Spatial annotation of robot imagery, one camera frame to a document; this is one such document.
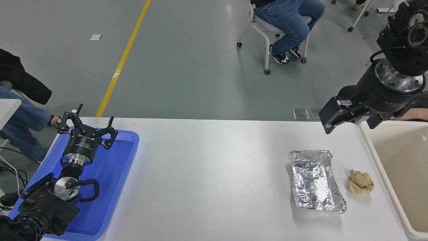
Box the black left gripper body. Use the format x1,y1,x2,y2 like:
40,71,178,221
64,126,103,159

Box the white wheeled chair legs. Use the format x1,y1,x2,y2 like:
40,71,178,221
348,0,371,32

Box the grey seat wheeled chair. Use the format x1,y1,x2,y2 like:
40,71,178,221
237,0,307,75

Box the person's hand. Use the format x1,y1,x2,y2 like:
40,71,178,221
390,109,428,122

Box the black floor cables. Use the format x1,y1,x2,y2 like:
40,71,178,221
0,147,30,211

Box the large pale bin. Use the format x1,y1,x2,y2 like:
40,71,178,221
358,120,428,240

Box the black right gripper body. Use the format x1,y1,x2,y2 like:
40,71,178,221
352,64,426,115

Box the blue plastic tray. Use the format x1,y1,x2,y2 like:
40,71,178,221
8,128,139,241

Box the crumpled tan paper ball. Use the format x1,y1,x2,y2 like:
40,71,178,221
347,170,375,194

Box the white side table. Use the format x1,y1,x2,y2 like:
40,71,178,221
0,99,22,130

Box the rectangular foil tray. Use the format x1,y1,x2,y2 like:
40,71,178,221
288,149,347,214

